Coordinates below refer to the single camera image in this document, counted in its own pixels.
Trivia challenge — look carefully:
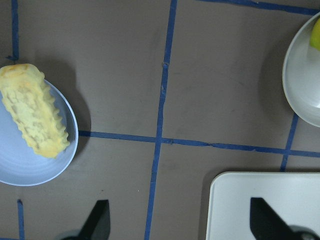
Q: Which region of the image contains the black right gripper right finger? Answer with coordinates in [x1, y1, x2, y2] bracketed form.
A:
[249, 197, 320, 240]

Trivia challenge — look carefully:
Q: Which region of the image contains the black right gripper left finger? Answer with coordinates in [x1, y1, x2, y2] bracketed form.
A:
[63, 199, 111, 240]

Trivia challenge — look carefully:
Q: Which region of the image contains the blue plate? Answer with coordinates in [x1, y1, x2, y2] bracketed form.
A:
[0, 81, 79, 187]

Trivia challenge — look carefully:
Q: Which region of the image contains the yellow bread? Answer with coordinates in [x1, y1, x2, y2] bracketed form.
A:
[0, 63, 70, 159]

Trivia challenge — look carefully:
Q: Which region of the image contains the white rectangular tray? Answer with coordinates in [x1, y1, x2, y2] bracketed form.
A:
[205, 172, 320, 240]

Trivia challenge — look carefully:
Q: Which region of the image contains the white oval dish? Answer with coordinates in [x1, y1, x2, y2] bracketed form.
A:
[282, 13, 320, 127]

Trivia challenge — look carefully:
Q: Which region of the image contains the yellow lemon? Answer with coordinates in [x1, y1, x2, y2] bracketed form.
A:
[309, 18, 320, 51]

